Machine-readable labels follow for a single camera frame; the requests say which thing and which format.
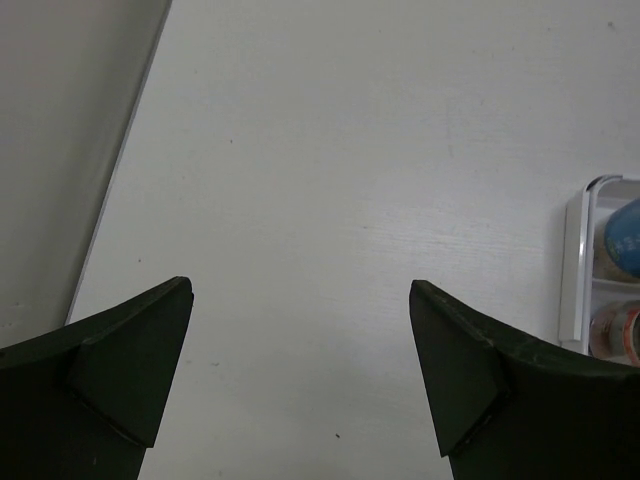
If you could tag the aluminium table edge rail left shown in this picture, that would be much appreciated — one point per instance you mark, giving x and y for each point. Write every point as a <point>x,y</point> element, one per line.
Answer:
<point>136,35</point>

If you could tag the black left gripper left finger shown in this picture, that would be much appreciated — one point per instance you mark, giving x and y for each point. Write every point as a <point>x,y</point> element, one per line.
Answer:
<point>86,401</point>

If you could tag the white plastic organizer tray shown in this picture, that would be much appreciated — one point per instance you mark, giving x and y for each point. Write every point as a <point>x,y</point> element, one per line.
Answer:
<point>586,289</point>

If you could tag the tall blue-label spice bottle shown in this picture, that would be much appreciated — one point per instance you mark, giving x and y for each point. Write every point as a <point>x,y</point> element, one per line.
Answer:
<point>616,245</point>

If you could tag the short silver-lid jar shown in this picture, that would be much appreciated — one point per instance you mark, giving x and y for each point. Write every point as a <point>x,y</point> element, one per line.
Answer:
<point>614,333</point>

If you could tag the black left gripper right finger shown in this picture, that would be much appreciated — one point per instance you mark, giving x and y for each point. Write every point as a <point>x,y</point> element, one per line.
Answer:
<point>508,405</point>

